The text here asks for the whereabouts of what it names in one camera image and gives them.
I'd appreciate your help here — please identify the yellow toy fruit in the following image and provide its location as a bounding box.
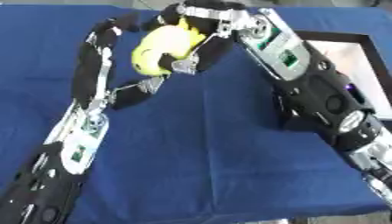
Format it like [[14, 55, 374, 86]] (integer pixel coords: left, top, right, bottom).
[[129, 17, 210, 77]]

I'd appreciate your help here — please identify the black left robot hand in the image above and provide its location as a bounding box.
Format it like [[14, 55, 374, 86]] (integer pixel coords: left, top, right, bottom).
[[70, 11, 167, 111]]

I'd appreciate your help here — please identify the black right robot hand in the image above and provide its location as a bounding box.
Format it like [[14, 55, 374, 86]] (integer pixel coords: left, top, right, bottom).
[[139, 0, 253, 76]]

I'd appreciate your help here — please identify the black box with white inside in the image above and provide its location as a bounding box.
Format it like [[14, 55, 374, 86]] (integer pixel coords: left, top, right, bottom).
[[294, 30, 392, 121]]

